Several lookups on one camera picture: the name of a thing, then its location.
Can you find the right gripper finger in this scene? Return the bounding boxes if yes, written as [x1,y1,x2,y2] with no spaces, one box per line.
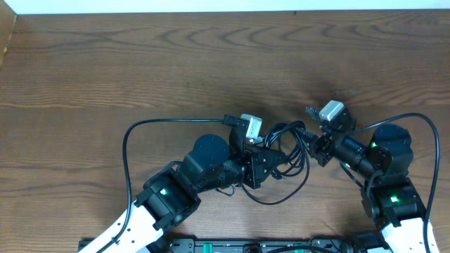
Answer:
[296,127,319,144]
[306,107,321,122]

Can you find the black USB cable dark plug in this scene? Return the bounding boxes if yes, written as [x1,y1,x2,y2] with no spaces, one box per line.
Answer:
[240,140,311,206]

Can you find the black USB cable gold plug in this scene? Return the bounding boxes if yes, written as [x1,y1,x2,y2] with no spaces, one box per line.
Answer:
[263,121,307,179]

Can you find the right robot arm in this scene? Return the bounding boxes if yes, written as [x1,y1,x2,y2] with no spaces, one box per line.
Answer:
[301,100,440,252]

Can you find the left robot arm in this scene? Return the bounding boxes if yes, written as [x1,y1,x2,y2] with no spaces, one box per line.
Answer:
[79,115,287,253]

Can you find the right camera black cable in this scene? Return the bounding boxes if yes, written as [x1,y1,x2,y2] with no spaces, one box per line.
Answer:
[353,112,441,253]

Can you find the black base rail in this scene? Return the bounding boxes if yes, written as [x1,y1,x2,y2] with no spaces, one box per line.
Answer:
[77,238,387,253]

